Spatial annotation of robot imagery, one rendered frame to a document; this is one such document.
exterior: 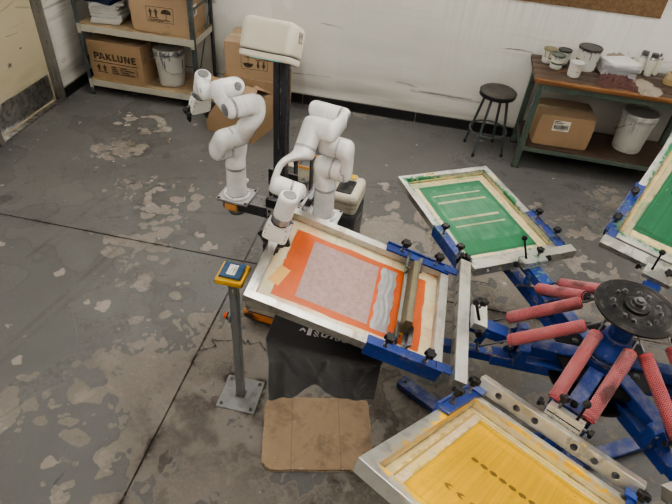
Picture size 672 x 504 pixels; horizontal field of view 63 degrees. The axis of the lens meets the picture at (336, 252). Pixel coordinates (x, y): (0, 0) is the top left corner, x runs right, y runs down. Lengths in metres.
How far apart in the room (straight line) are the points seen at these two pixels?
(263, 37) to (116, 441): 2.16
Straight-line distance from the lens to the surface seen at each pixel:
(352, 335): 2.06
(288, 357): 2.37
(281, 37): 2.13
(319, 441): 3.12
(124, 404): 3.38
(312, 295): 2.17
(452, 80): 5.87
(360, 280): 2.31
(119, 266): 4.16
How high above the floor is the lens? 2.71
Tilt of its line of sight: 41 degrees down
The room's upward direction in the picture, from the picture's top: 5 degrees clockwise
